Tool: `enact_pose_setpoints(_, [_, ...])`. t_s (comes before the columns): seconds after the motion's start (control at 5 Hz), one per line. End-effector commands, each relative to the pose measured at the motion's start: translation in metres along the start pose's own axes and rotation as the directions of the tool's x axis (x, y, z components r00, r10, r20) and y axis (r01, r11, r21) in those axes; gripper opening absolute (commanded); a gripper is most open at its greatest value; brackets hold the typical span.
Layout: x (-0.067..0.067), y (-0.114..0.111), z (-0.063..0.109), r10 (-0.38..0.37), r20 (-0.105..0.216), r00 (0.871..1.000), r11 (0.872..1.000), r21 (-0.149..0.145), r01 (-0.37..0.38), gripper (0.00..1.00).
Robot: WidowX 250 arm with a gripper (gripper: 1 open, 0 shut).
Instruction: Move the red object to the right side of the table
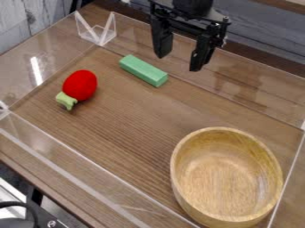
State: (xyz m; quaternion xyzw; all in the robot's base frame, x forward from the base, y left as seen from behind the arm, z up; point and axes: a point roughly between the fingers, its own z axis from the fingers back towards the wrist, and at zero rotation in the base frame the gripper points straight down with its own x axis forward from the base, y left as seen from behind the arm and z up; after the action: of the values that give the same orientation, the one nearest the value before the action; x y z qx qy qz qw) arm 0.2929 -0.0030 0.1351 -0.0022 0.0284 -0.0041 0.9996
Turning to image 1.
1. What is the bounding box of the wooden bowl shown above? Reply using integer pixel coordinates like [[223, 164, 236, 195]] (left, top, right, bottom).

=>
[[170, 126, 284, 228]]

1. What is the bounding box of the red plush strawberry toy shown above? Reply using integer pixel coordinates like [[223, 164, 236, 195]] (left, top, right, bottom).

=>
[[57, 69, 98, 110]]

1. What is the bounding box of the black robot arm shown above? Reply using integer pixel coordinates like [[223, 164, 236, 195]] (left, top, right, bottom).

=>
[[149, 0, 232, 71]]

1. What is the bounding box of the black cable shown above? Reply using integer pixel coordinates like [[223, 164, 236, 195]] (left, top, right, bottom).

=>
[[0, 200, 41, 228]]

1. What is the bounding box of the black metal table bracket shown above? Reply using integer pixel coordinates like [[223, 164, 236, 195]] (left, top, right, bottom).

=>
[[27, 186, 70, 228]]

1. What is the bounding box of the clear acrylic tray wall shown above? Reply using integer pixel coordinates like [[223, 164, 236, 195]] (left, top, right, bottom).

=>
[[0, 6, 305, 228]]

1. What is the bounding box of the green rectangular block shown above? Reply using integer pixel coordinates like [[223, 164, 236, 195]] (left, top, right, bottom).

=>
[[119, 54, 169, 87]]

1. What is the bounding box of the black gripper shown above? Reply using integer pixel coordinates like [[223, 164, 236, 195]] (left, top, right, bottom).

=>
[[149, 0, 232, 71]]

